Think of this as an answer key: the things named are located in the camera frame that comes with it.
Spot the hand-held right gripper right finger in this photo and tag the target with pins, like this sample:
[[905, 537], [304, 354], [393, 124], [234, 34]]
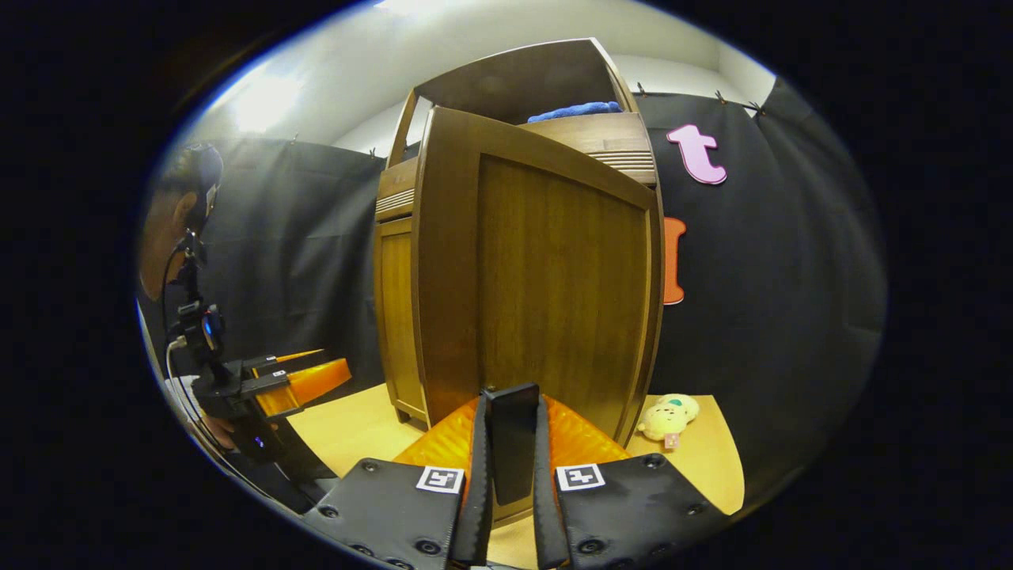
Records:
[[548, 507]]

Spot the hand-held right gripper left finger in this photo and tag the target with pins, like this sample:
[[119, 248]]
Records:
[[477, 491]]

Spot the blue towel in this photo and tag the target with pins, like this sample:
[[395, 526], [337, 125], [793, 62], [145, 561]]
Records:
[[578, 111]]

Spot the yellow plush toy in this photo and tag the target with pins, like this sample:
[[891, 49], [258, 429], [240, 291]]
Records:
[[669, 418]]

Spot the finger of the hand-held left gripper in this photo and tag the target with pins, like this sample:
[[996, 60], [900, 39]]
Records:
[[261, 365], [316, 380]]

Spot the wooden double-door shoe cabinet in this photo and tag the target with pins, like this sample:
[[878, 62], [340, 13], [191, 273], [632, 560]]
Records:
[[514, 79]]

